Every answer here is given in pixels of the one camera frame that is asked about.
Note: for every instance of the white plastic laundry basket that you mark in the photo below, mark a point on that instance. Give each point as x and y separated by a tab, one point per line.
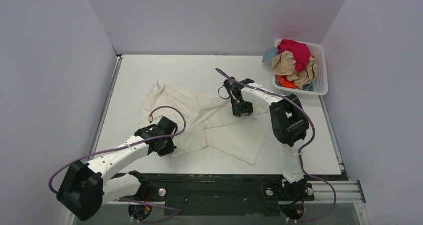
320	84

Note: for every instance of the tan beige t shirt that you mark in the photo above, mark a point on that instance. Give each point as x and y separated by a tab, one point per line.
284	65

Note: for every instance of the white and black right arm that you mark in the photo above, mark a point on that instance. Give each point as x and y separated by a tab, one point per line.
288	123

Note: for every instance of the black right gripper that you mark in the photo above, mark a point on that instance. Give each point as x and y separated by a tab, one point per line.
241	107

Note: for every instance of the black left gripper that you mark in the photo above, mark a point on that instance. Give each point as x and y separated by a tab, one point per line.
166	144

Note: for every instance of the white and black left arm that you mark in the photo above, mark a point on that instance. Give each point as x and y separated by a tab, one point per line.
87	186

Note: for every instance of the orange t shirt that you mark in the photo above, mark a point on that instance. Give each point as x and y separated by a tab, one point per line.
284	82

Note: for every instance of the teal blue t shirt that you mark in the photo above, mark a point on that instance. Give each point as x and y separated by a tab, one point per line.
270	54

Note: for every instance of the cream white t shirt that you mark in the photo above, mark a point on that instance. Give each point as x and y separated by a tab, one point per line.
210	123

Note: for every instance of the magenta red t shirt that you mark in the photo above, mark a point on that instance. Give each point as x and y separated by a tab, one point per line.
300	51

